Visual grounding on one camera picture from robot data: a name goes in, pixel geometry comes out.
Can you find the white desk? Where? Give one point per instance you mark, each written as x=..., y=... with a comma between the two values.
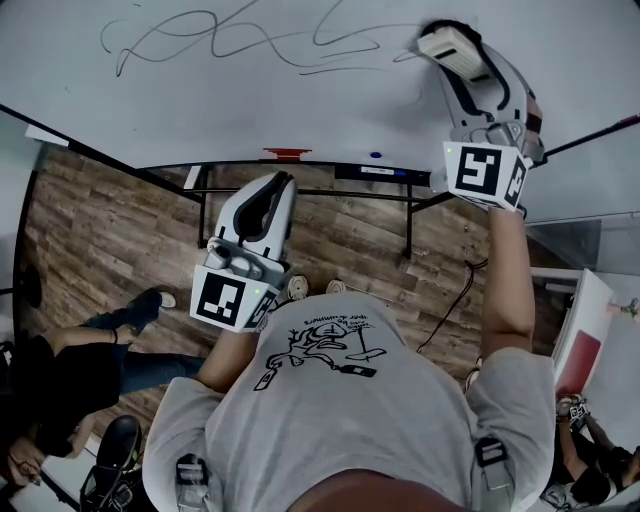
x=45, y=136

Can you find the red mat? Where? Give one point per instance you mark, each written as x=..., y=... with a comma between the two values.
x=580, y=360

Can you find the white whiteboard eraser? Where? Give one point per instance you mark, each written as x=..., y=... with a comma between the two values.
x=450, y=50

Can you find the white side table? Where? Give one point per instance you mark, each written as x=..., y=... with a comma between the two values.
x=585, y=310

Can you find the person's right forearm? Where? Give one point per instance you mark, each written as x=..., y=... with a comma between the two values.
x=505, y=290

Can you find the white whiteboard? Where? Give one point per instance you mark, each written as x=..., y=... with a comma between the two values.
x=250, y=100

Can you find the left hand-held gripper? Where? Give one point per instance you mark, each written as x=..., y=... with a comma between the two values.
x=220, y=300

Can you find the person's shoe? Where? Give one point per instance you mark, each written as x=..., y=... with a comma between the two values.
x=297, y=287
x=334, y=287

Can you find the black office chair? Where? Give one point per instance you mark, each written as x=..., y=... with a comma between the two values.
x=120, y=450

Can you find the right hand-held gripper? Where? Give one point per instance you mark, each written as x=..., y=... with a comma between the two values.
x=477, y=170

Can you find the person's left forearm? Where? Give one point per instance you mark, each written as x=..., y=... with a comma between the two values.
x=230, y=360

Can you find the person's left shoe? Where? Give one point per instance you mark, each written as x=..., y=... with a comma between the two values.
x=297, y=287

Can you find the person's right hand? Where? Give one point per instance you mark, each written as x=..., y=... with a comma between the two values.
x=535, y=112

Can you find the red magnetic holder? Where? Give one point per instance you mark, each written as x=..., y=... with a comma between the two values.
x=286, y=153

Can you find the person's right shoe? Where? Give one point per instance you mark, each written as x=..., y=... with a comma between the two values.
x=334, y=287

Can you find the person's grey printed t-shirt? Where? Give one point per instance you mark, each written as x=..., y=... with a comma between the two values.
x=340, y=415

